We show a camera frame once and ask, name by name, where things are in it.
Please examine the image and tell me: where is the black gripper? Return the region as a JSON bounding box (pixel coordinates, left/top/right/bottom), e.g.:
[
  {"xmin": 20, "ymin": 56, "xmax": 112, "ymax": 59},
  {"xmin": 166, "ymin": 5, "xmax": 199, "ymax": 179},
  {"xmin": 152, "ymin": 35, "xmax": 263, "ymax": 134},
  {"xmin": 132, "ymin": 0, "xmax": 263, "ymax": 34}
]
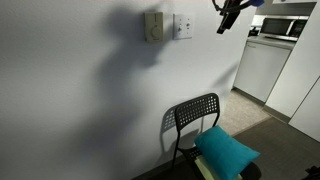
[{"xmin": 216, "ymin": 0, "xmax": 244, "ymax": 35}]

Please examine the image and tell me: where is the small black countertop appliance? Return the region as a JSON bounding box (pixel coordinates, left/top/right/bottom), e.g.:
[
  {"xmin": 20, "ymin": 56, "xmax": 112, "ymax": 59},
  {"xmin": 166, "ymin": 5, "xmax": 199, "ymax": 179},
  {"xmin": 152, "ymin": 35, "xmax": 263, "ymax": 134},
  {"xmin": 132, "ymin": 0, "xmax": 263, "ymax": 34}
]
[{"xmin": 248, "ymin": 26, "xmax": 262, "ymax": 38}]

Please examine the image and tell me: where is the grey countertop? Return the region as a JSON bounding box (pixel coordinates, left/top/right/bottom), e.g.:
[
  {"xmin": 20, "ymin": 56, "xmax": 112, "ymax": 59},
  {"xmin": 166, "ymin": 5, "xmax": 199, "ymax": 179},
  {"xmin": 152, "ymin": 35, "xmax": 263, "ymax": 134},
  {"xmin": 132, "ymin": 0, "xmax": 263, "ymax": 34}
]
[{"xmin": 246, "ymin": 33, "xmax": 297, "ymax": 51}]

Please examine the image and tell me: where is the silver black microwave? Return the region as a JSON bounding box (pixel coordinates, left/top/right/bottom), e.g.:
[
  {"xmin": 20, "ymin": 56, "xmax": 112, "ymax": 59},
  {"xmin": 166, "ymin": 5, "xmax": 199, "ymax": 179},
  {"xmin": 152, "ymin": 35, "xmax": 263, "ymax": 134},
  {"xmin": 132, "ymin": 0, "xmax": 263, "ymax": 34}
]
[{"xmin": 259, "ymin": 16, "xmax": 309, "ymax": 43}]

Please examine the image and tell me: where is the white under-counter cabinet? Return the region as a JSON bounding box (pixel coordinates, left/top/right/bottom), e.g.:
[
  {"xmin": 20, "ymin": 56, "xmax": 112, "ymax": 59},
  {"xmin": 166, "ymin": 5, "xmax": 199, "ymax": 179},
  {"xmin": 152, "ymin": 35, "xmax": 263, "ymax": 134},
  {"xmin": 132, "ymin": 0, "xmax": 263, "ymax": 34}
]
[{"xmin": 233, "ymin": 40, "xmax": 293, "ymax": 103}]

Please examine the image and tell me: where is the tall white door panel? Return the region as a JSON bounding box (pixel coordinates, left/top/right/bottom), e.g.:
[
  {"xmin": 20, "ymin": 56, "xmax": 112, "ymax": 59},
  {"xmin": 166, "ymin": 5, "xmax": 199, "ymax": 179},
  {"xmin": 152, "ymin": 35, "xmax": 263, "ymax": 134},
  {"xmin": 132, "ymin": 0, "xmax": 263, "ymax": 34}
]
[{"xmin": 264, "ymin": 0, "xmax": 320, "ymax": 118}]

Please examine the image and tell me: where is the black perforated metal chair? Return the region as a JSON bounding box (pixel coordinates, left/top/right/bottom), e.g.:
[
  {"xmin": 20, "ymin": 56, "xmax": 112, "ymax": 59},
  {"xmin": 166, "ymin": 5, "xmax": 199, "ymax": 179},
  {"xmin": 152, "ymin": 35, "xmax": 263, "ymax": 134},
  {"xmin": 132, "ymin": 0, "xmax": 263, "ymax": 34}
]
[{"xmin": 170, "ymin": 92, "xmax": 263, "ymax": 180}]

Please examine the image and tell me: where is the white lower cabinet panel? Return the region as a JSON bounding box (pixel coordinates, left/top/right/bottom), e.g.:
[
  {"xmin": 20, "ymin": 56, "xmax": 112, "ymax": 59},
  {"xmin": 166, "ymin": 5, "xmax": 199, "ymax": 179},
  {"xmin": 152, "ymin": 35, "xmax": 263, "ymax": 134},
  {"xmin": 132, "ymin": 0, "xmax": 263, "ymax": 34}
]
[{"xmin": 288, "ymin": 76, "xmax": 320, "ymax": 143}]

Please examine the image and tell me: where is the teal pillow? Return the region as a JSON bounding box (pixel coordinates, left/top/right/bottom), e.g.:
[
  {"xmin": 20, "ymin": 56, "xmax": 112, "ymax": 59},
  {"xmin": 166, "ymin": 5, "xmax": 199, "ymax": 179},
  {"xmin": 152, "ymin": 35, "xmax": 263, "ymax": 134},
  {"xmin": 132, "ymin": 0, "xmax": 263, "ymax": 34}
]
[{"xmin": 193, "ymin": 125, "xmax": 261, "ymax": 180}]

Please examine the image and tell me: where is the yellow-green cushion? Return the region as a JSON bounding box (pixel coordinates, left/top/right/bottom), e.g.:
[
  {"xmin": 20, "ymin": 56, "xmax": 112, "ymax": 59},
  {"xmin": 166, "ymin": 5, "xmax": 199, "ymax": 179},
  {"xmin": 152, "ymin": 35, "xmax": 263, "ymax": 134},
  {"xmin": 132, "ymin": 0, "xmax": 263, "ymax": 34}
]
[{"xmin": 194, "ymin": 156, "xmax": 243, "ymax": 180}]

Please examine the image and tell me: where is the black object on floor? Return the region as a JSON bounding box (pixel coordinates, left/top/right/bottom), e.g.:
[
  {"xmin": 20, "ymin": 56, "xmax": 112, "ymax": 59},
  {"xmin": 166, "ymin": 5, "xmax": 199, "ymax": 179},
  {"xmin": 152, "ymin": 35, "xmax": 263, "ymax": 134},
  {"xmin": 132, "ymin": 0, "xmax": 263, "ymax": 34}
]
[{"xmin": 301, "ymin": 164, "xmax": 320, "ymax": 180}]

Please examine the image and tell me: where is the white double switch plate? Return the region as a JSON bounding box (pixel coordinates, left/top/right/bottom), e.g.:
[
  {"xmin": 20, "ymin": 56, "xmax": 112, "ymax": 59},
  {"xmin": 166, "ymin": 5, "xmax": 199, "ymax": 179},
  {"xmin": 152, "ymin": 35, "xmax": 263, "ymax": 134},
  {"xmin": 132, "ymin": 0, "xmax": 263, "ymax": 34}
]
[{"xmin": 172, "ymin": 12, "xmax": 195, "ymax": 41}]

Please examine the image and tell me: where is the beige wall thermostat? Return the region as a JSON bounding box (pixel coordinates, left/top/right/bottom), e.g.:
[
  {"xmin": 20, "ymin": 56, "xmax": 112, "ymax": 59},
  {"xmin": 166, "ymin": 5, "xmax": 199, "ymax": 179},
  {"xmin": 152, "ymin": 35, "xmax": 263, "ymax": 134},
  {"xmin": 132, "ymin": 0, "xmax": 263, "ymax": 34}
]
[{"xmin": 143, "ymin": 11, "xmax": 165, "ymax": 44}]

